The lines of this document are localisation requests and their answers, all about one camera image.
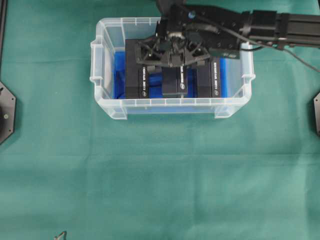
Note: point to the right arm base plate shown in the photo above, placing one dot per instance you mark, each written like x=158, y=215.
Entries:
x=317, y=112

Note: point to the small metal bracket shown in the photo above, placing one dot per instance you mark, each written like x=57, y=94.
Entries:
x=61, y=236

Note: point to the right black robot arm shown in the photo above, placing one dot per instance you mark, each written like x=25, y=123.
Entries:
x=267, y=29

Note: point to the blue liner sheet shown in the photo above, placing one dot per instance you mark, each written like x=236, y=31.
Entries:
x=155, y=80

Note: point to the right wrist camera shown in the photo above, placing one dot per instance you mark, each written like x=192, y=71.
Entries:
x=224, y=53

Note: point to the black camera box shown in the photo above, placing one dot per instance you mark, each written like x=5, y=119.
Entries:
x=208, y=79
x=136, y=75
x=174, y=82

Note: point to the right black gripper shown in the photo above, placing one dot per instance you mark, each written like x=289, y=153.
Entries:
x=186, y=32

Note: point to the clear plastic storage case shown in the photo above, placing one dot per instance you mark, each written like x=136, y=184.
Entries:
x=110, y=37

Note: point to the green table cloth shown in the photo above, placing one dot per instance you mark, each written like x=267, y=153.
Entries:
x=69, y=167

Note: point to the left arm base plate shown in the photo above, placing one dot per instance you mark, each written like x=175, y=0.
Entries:
x=7, y=112

